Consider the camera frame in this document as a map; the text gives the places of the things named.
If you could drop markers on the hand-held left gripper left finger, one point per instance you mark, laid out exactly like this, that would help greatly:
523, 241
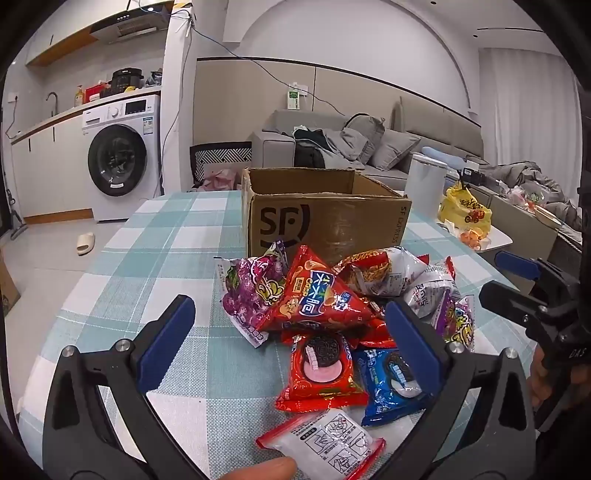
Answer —
168, 341

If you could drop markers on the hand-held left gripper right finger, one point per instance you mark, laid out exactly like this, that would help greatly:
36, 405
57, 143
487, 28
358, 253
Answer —
415, 341

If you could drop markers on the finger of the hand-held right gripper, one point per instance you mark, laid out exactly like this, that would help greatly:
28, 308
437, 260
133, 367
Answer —
515, 264
505, 300

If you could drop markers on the small red snack packet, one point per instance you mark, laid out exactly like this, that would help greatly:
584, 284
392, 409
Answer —
376, 337

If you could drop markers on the purple candy bag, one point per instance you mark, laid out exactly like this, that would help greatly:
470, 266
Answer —
249, 286
459, 321

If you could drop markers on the blue cookie packet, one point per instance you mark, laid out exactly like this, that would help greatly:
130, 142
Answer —
392, 387

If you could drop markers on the white and red snack packet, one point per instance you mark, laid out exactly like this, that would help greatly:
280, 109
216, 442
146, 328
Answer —
427, 290

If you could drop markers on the orange noodle snack bag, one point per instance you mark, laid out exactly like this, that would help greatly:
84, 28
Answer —
378, 272

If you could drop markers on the red cookie packet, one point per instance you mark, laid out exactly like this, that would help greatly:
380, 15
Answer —
318, 374

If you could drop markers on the red triangular chip bag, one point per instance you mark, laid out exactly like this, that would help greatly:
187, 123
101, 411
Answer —
314, 290

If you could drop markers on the white packet with red edges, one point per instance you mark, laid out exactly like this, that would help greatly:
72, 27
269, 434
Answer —
323, 438

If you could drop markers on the brown cardboard box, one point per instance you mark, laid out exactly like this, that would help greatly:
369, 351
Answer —
351, 217

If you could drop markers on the person's right hand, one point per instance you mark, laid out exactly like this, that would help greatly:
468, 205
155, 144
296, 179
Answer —
536, 378

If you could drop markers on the person's left hand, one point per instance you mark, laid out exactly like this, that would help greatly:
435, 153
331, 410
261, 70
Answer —
268, 470

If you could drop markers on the beige low table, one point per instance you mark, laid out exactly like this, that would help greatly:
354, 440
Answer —
526, 235

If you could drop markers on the pile of oranges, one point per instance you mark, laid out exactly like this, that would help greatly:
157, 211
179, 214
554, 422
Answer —
475, 240

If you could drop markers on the beige bowl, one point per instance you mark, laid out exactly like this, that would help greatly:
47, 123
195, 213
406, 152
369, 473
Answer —
548, 217

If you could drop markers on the yellow plastic bag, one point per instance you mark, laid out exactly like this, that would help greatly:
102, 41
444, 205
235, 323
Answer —
461, 207

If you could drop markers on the grey blanket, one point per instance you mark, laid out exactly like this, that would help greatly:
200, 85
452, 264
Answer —
531, 177

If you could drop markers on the teal checked tablecloth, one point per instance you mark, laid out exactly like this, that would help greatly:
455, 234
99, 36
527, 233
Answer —
138, 258

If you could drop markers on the small black device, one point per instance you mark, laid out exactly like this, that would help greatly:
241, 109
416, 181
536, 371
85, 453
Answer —
471, 177

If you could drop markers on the white trash bin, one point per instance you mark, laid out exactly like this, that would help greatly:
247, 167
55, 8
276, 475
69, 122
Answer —
425, 184

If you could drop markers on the beige slipper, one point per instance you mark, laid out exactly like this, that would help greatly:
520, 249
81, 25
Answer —
85, 243

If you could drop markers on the light blue cushion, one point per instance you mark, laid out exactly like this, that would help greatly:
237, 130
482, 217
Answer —
441, 154

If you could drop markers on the white curtain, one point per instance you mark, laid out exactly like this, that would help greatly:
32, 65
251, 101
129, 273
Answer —
526, 106

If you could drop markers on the light grey pillow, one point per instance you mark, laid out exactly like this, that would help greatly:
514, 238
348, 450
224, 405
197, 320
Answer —
395, 150

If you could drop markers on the pink cloth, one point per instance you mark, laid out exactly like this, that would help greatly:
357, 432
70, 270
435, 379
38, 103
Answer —
221, 180

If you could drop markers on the white washing machine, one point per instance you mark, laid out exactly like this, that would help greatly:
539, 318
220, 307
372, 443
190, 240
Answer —
120, 159

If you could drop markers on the black patterned laundry basket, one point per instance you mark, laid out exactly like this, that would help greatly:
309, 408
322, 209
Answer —
217, 154

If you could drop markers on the stick vacuum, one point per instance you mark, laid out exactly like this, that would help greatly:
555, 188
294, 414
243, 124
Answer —
16, 221

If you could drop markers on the dark grey pillow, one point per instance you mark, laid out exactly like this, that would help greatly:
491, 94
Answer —
367, 134

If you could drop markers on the grey jacket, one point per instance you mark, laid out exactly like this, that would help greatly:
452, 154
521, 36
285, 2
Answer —
344, 147

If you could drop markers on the white kitchen counter cabinet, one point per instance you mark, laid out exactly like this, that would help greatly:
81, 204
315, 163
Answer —
60, 161

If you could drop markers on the black clothing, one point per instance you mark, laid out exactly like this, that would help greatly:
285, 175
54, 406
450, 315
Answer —
309, 154

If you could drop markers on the grey sofa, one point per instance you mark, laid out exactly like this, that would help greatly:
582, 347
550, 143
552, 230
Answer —
272, 147

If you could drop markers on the red box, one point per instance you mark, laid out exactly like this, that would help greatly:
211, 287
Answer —
97, 91

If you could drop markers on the yellow bottle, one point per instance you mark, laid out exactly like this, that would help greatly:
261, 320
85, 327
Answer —
79, 97

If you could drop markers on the grey plastic bag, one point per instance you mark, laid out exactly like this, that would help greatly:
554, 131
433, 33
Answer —
154, 79

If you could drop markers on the black pressure cooker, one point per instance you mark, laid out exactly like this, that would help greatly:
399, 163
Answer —
125, 82

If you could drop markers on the kitchen faucet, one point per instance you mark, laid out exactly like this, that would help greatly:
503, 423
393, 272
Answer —
55, 99

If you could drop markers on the range hood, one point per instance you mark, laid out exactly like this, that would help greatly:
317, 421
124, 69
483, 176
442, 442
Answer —
134, 23

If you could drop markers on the white wall cabinet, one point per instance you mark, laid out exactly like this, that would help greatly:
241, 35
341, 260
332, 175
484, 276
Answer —
69, 32

